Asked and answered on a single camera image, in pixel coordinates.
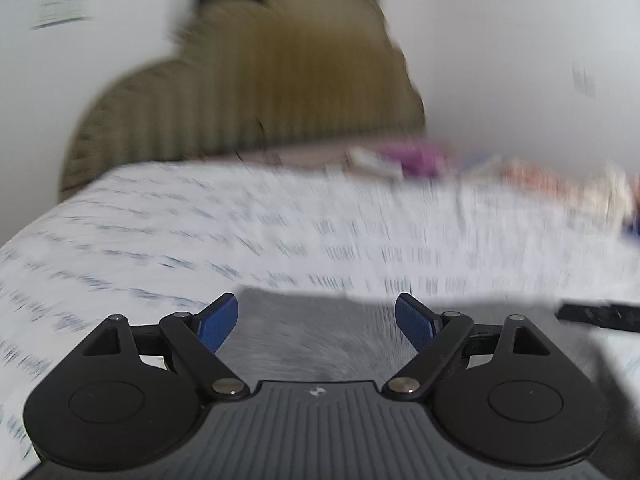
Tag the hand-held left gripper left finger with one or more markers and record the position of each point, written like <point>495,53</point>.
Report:
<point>217,322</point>

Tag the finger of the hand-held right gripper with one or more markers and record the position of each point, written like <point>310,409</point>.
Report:
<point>600,316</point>

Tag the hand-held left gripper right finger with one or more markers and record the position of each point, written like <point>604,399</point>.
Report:
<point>412,320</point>

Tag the grey sweater with navy sleeves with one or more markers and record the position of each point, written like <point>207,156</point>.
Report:
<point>325,340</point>

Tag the blue cloth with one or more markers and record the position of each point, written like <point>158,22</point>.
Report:
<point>634,225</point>

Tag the white script-printed bed sheet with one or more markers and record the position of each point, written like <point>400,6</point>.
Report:
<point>150,240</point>

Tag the cream cloth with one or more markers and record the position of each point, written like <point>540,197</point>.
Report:
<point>612,192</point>

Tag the purple cloth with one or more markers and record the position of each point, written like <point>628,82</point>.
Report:
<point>420,160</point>

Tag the white power strip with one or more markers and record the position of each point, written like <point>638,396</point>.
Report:
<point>372,162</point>

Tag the olive upholstered headboard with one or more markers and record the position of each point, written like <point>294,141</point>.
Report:
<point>250,85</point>

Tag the white wall switch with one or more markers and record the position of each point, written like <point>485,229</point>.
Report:
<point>584,79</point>

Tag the white wall socket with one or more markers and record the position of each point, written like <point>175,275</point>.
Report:
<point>62,11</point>

